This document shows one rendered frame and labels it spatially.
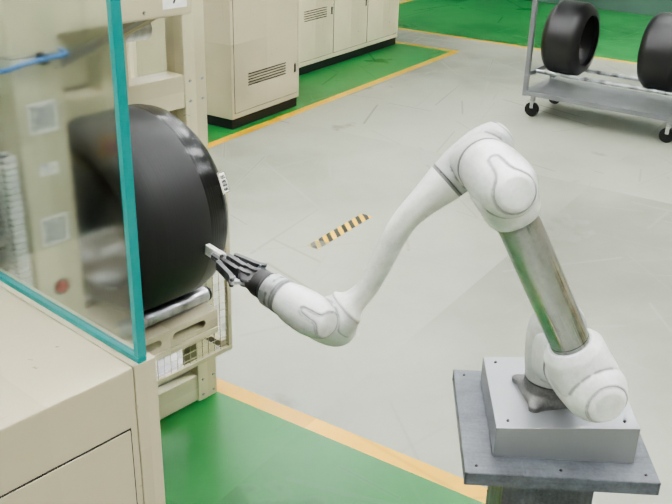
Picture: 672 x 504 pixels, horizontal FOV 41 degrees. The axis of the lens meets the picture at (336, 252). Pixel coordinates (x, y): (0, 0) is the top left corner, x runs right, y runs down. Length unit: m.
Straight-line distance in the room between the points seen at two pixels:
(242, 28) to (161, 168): 4.83
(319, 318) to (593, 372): 0.67
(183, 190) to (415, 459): 1.60
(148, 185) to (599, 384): 1.20
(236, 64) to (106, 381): 5.63
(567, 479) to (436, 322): 2.08
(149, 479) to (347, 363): 2.34
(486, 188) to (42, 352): 0.95
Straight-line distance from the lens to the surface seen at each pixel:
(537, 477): 2.46
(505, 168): 1.96
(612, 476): 2.51
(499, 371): 2.69
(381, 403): 3.81
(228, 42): 7.06
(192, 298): 2.64
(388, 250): 2.22
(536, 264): 2.11
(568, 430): 2.48
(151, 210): 2.33
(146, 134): 2.42
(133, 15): 2.71
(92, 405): 1.64
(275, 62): 7.52
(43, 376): 1.67
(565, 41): 7.68
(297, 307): 2.18
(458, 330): 4.38
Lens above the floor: 2.14
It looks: 25 degrees down
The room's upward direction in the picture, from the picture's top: 2 degrees clockwise
